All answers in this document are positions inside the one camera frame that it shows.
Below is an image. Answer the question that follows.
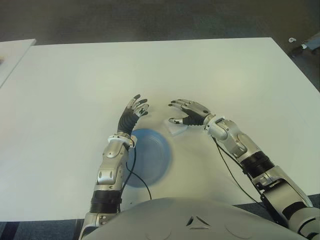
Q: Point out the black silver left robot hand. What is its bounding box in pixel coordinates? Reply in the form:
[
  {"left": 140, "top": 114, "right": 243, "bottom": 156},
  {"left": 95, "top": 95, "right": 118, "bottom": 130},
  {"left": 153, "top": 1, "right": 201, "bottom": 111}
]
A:
[{"left": 117, "top": 94, "right": 150, "bottom": 135}]

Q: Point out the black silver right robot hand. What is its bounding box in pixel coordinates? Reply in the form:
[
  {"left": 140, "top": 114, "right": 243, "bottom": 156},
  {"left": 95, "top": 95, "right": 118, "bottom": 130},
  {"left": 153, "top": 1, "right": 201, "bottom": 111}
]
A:
[{"left": 167, "top": 98, "right": 216, "bottom": 127}]

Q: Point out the white charger block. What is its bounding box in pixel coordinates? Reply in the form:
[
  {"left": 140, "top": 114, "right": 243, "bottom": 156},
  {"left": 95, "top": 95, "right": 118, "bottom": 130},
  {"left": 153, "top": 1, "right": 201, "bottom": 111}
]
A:
[{"left": 163, "top": 119, "right": 188, "bottom": 137}]

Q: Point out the blue plastic plate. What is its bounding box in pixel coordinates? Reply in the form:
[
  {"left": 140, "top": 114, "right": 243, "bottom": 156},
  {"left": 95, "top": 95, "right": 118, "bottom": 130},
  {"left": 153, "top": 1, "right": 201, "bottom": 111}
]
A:
[{"left": 124, "top": 127, "right": 173, "bottom": 189}]

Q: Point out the grey robot torso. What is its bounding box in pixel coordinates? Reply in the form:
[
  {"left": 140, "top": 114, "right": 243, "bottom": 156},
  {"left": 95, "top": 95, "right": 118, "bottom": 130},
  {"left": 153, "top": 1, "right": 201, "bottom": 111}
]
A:
[{"left": 82, "top": 196, "right": 311, "bottom": 240}]

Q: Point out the black shoe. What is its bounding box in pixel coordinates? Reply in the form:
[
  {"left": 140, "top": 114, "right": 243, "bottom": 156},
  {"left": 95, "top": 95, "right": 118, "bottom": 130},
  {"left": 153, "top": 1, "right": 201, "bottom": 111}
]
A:
[{"left": 291, "top": 44, "right": 305, "bottom": 58}]

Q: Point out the white side table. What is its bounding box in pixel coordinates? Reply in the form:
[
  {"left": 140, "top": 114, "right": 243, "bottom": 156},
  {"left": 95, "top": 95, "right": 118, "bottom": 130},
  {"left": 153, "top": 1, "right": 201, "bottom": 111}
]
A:
[{"left": 0, "top": 38, "right": 37, "bottom": 88}]

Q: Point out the person's blue jeans leg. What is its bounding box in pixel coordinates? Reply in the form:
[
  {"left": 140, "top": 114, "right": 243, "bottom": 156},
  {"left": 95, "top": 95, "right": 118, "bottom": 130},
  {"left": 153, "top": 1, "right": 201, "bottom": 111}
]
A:
[{"left": 306, "top": 34, "right": 320, "bottom": 50}]

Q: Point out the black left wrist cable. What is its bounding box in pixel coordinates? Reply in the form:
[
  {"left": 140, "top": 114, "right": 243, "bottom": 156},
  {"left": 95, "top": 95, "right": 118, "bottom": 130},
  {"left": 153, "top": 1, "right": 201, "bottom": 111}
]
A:
[{"left": 121, "top": 147, "right": 152, "bottom": 200}]

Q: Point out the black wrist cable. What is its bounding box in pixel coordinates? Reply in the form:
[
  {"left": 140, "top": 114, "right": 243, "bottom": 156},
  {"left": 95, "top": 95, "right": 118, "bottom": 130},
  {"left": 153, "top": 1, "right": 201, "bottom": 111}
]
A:
[
  {"left": 121, "top": 147, "right": 152, "bottom": 200},
  {"left": 212, "top": 136, "right": 278, "bottom": 221}
]

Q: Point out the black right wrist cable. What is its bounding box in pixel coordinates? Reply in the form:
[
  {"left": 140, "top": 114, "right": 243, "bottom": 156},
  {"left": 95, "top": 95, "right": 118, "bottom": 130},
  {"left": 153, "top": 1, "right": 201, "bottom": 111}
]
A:
[{"left": 212, "top": 136, "right": 278, "bottom": 221}]

